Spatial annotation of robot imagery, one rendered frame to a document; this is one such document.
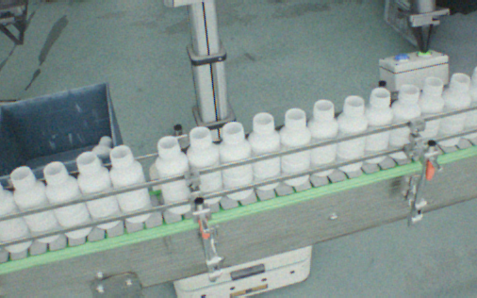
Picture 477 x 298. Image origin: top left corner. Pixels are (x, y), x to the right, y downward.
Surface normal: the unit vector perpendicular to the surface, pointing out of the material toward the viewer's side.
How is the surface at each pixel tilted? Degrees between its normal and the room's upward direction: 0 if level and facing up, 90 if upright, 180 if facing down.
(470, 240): 0
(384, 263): 0
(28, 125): 90
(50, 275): 90
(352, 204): 90
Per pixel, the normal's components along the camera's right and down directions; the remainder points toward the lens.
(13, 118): 0.26, 0.64
